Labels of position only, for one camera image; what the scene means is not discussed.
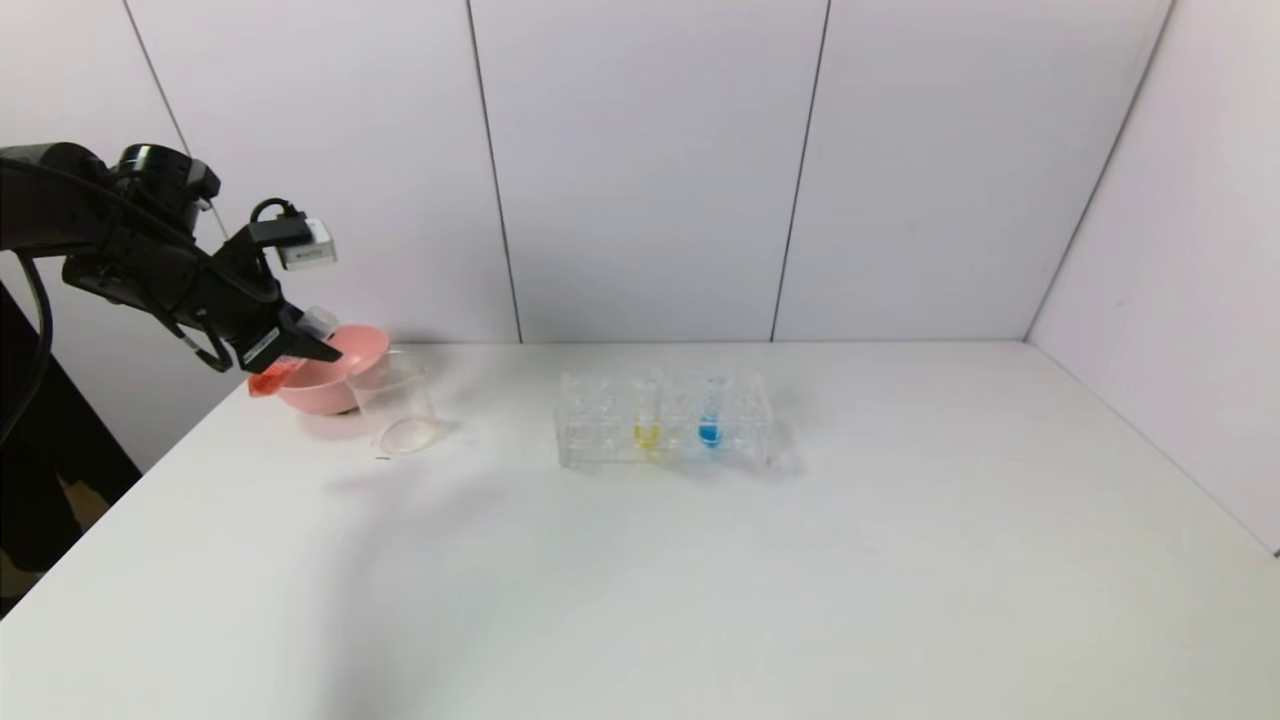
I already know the test tube with red pigment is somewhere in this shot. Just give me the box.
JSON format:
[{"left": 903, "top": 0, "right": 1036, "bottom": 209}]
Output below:
[{"left": 248, "top": 307, "right": 341, "bottom": 398}]

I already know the test tube with yellow pigment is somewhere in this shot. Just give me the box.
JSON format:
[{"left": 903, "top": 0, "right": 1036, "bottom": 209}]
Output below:
[{"left": 634, "top": 365, "right": 663, "bottom": 453}]

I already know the test tube with blue pigment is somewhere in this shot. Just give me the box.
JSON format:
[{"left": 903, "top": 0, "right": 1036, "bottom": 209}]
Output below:
[{"left": 697, "top": 365, "right": 725, "bottom": 449}]

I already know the clear acrylic test tube rack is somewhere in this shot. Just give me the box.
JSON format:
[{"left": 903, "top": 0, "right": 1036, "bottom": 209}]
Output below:
[{"left": 556, "top": 368, "right": 773, "bottom": 471}]

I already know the clear glass beaker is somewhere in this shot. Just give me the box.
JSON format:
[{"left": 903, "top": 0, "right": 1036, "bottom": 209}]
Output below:
[{"left": 348, "top": 352, "right": 442, "bottom": 459}]

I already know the pink bowl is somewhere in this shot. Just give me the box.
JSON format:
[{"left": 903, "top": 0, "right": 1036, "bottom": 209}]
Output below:
[{"left": 275, "top": 324, "right": 391, "bottom": 417}]

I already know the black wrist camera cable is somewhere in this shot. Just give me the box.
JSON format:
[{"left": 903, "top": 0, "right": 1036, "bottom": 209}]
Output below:
[{"left": 250, "top": 198, "right": 306, "bottom": 236}]

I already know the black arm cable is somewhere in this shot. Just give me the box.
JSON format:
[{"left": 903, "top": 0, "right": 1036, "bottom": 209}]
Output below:
[{"left": 0, "top": 250, "right": 51, "bottom": 441}]

